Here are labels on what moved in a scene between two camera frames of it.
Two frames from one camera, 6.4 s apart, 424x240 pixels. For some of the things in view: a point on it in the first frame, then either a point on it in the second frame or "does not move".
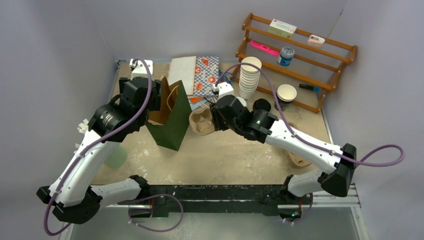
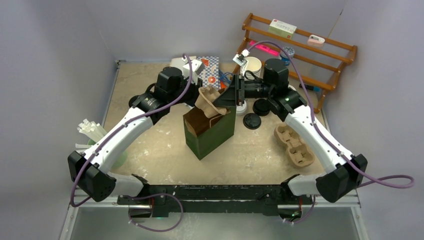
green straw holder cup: [115, 157] does not move
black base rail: [260, 199] does not move
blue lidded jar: [286, 54] does not move
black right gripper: [219, 125] -> [228, 98]
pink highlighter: [264, 48] does not move
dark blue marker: [310, 87] does not move
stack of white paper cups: [249, 77] does not move
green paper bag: [168, 125] -> [203, 135]
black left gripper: [154, 104] -> [195, 88]
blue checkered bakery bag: [206, 75] does not move
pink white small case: [315, 41] does not move
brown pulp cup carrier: [201, 121] -> [206, 96]
